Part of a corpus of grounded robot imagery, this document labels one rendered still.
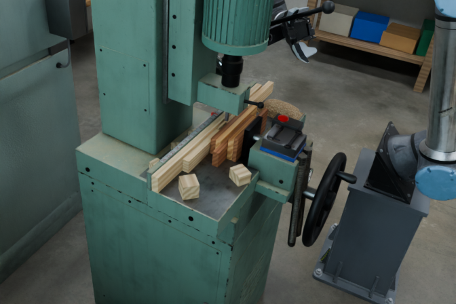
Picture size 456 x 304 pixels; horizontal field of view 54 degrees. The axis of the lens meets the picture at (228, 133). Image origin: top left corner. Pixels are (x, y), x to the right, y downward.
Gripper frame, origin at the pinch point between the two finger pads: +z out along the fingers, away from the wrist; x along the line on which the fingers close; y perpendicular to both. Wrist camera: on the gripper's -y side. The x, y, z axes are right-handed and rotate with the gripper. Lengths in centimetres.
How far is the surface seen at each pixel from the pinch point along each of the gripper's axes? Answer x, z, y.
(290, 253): 114, -55, -9
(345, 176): 35.2, 18.3, -0.6
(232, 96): 10.0, 1.5, -22.6
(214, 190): 27.4, 17.5, -34.9
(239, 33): -7.9, 10.6, -17.9
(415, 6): 65, -258, 184
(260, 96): 21.0, -22.8, -10.8
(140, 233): 48, -7, -62
